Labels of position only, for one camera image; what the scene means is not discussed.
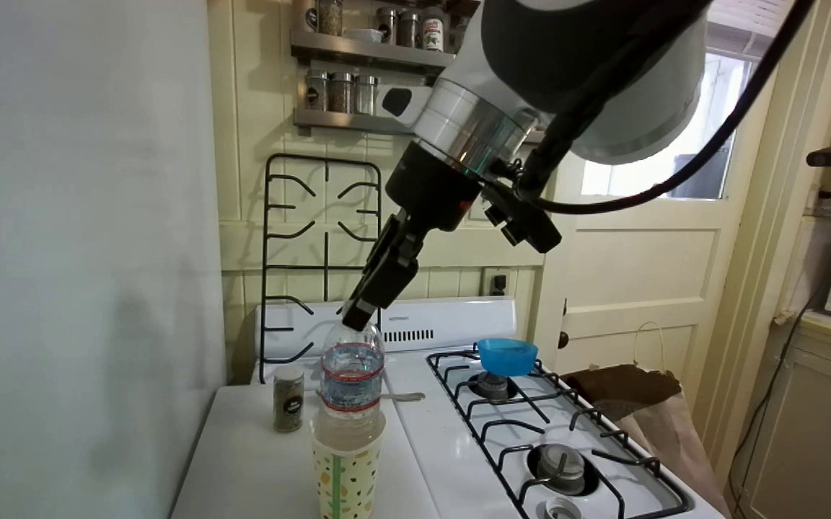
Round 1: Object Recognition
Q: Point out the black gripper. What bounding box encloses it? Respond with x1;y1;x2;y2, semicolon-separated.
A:
341;142;485;335

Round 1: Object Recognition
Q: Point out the clear plastic water bottle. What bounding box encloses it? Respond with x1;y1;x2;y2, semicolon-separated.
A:
316;341;387;414

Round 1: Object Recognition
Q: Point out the dotted paper coffee cup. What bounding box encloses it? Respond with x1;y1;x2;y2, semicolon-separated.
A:
307;397;390;519

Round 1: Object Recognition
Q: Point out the metal cup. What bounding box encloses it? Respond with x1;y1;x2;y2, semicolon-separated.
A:
302;0;345;38

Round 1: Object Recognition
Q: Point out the black burner grate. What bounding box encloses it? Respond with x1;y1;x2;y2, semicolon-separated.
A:
424;345;697;519

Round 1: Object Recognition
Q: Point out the loose black stove grate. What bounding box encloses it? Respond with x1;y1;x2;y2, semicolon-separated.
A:
257;152;387;385

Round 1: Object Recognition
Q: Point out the blue plastic bowl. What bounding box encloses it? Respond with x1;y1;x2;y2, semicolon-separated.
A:
473;335;543;378

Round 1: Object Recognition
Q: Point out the small spice shaker jar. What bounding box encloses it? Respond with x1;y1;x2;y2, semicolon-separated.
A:
270;373;307;436

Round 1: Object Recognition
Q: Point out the white gas stove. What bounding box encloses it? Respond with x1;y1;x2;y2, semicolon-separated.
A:
168;295;727;519

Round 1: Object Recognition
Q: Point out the metal spice rack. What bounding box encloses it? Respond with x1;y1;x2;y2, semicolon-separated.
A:
289;27;457;135

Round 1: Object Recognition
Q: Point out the glass spice jar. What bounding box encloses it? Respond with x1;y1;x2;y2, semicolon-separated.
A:
326;68;354;116
352;73;380;117
302;68;329;113
419;6;449;52
374;6;397;48
394;9;420;48

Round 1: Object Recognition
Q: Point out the cream door with window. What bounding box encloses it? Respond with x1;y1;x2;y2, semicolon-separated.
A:
527;0;799;436

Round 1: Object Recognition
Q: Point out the brown cloth on stove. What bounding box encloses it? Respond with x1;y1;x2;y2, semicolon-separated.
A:
563;361;729;515

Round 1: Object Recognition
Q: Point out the white refrigerator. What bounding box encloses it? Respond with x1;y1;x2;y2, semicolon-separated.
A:
0;0;228;519

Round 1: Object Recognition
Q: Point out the white window blind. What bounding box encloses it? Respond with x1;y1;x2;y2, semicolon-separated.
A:
706;0;792;60

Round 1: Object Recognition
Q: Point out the cream kitchen cabinet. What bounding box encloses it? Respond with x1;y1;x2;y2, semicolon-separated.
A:
729;312;831;519

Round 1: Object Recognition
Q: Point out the wall power outlet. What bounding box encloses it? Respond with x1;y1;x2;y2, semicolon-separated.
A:
481;267;512;300

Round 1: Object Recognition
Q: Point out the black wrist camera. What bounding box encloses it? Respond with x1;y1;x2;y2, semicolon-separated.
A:
478;176;564;257

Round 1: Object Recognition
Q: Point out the black appliance cord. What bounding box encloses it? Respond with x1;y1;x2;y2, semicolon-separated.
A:
727;302;814;508

